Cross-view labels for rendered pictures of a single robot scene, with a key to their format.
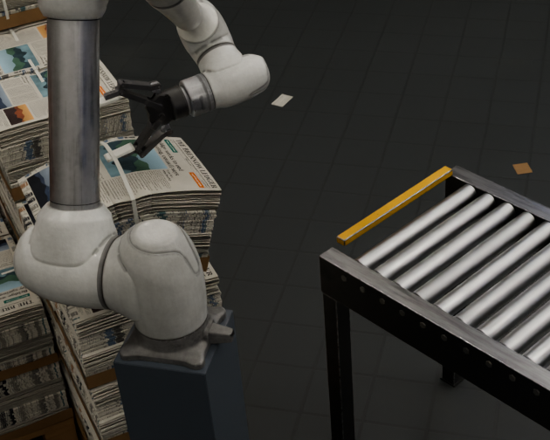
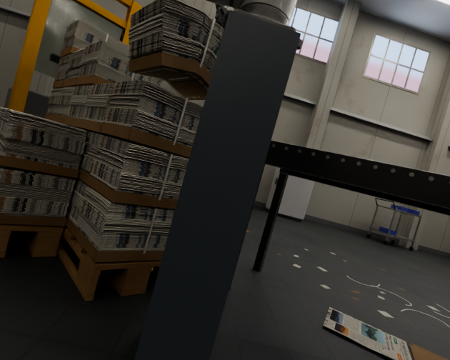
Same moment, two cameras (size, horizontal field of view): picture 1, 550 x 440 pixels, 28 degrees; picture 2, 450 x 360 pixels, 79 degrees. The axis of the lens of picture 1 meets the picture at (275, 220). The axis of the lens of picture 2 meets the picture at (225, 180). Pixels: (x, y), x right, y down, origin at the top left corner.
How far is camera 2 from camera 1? 223 cm
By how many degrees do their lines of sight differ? 40
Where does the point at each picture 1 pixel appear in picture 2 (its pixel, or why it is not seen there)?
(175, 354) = (277, 21)
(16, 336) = (61, 143)
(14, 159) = (104, 60)
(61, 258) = not seen: outside the picture
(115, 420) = (132, 177)
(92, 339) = (148, 102)
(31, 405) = (42, 203)
